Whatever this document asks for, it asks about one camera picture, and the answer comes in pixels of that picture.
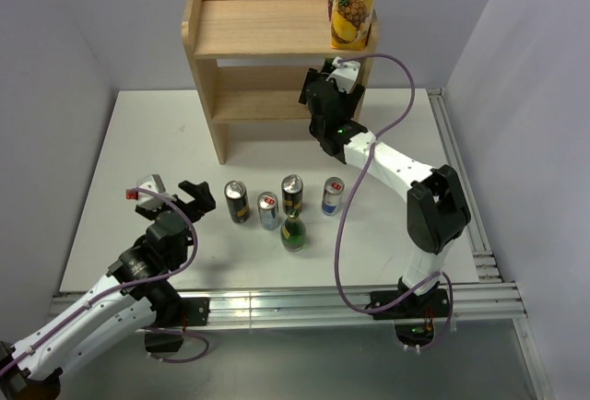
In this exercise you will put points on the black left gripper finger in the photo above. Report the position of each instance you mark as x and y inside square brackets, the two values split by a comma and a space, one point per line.
[176, 200]
[201, 200]

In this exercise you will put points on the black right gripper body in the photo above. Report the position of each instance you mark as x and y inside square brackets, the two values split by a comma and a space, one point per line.
[350, 107]

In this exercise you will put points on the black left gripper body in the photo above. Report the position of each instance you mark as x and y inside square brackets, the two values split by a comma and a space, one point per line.
[150, 213]

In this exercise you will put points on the black yellow can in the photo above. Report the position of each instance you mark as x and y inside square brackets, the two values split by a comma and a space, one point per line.
[236, 196]
[292, 193]

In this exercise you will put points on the blue silver can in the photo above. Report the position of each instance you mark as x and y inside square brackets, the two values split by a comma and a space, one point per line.
[332, 195]
[268, 210]

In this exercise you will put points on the green yellow-label glass bottle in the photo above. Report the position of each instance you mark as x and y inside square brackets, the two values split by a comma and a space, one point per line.
[293, 231]

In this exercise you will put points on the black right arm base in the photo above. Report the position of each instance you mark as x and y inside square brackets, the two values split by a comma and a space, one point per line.
[433, 304]

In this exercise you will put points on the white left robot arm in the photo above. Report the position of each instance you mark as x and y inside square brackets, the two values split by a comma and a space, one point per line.
[134, 294]

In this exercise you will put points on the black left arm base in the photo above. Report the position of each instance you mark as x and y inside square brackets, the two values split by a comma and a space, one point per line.
[189, 310]

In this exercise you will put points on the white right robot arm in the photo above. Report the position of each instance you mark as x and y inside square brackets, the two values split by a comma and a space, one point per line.
[437, 211]

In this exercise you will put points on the wooden shelf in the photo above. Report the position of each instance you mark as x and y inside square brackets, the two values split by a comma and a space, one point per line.
[242, 57]

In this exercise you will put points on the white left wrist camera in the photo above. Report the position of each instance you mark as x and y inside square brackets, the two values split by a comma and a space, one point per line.
[155, 185]

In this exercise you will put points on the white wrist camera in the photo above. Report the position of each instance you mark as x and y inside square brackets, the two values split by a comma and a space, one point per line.
[345, 74]
[155, 185]

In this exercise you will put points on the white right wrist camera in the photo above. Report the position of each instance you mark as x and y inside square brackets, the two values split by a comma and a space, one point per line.
[345, 74]

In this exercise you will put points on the aluminium front rail frame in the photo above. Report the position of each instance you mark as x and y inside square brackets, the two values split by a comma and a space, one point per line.
[322, 307]

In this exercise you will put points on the aluminium side rail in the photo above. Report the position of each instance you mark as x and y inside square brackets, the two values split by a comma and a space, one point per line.
[484, 258]

